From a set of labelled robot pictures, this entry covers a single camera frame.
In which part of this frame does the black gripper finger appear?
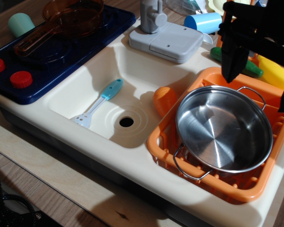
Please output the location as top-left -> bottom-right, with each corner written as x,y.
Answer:
228,46 -> 248,83
221,42 -> 236,82

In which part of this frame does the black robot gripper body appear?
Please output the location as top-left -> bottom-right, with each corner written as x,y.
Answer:
219,0 -> 284,51

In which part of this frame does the stainless steel pan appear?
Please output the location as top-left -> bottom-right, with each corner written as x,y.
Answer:
175,86 -> 273,174

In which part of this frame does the orange plastic drying rack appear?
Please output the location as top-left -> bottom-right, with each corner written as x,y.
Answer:
147,67 -> 284,204

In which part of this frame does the cream toy sink unit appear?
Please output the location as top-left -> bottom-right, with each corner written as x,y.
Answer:
0,33 -> 284,227

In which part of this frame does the green toy cucumber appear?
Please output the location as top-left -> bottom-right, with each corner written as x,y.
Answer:
210,47 -> 264,79

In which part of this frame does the yellow toy banana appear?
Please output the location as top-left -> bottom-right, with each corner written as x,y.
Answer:
257,55 -> 284,90

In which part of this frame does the light blue plastic cup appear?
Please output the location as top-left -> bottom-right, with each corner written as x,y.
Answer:
184,12 -> 222,34

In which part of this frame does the grey toy faucet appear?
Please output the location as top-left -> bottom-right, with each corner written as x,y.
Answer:
129,0 -> 204,64

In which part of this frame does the pale yellow plate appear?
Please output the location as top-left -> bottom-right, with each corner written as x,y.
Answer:
206,0 -> 227,15

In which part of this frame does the orange toy carrot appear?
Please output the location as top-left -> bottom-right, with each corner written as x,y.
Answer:
152,87 -> 178,118

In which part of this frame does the amber transparent saucepan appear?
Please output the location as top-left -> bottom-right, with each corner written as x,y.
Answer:
14,0 -> 104,56

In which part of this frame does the dark blue toy stovetop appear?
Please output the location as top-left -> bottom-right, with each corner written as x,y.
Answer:
0,5 -> 136,105

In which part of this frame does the red stove knob right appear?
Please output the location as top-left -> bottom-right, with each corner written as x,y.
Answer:
9,71 -> 33,89

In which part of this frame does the mint green cup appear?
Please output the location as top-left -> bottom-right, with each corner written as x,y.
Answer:
8,13 -> 35,38

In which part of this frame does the blue handled slotted spatula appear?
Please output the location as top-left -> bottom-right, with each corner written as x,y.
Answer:
71,79 -> 124,128

